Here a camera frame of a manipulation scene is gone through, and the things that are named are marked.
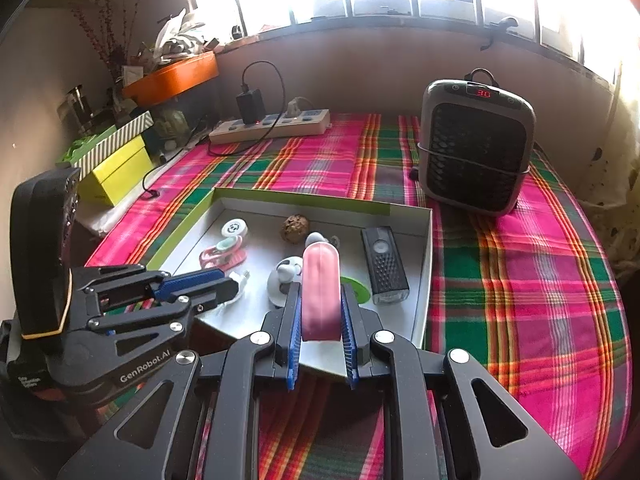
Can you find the pink clip with mint oval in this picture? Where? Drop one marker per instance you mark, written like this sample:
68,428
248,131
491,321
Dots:
225,255

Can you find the grey portable space heater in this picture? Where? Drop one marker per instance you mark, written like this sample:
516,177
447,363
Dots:
475,160

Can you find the brown walnut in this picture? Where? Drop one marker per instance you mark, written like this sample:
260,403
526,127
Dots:
295,227

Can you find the white round device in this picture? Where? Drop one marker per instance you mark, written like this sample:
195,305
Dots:
280,285

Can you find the white plug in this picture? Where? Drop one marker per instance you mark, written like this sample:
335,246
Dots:
295,107

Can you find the green and white spool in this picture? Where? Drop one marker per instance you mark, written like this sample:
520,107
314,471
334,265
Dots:
357,290

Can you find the pink green plaid blanket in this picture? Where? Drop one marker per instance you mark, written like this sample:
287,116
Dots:
525,285

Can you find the striped green box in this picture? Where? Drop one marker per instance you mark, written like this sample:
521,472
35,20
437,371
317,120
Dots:
115,135

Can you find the small dark windowsill object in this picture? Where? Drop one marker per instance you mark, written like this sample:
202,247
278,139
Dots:
237,31

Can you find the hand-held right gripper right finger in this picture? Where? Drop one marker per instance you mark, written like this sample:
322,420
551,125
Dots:
348,335

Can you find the small white ball-headed item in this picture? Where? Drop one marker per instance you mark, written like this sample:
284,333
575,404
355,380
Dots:
315,237

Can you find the orange tray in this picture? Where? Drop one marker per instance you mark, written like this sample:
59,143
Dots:
175,77

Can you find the shallow green cardboard box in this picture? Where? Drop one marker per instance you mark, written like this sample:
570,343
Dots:
260,240

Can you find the pink case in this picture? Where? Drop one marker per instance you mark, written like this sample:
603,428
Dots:
320,295

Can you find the white board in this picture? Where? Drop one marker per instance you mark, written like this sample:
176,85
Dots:
105,217

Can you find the black rectangular light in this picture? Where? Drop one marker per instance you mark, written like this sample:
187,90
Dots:
385,260

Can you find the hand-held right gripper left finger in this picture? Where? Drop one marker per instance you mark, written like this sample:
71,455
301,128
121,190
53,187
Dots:
295,330

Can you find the metal container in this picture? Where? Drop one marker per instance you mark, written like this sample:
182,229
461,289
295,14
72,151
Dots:
77,105

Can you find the small white jar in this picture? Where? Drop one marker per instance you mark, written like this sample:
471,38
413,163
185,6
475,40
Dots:
234,229

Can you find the dried red berry branches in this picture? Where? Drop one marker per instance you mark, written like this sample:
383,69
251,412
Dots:
117,59

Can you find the green patterned container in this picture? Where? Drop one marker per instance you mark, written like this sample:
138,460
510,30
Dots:
172,125

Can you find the black window latch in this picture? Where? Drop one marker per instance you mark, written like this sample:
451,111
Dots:
500,25

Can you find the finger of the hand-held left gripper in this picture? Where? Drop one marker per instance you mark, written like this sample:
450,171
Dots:
215,290
190,282

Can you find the yellow box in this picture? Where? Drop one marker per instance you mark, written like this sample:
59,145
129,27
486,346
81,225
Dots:
120,170

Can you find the white power strip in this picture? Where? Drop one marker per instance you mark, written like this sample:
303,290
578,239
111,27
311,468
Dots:
280,122

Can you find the black charger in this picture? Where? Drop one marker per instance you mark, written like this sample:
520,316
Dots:
250,105

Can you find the spotted cream curtain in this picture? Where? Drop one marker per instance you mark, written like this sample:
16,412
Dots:
620,200

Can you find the pile of papers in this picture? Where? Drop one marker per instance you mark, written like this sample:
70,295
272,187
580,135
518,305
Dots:
175,35

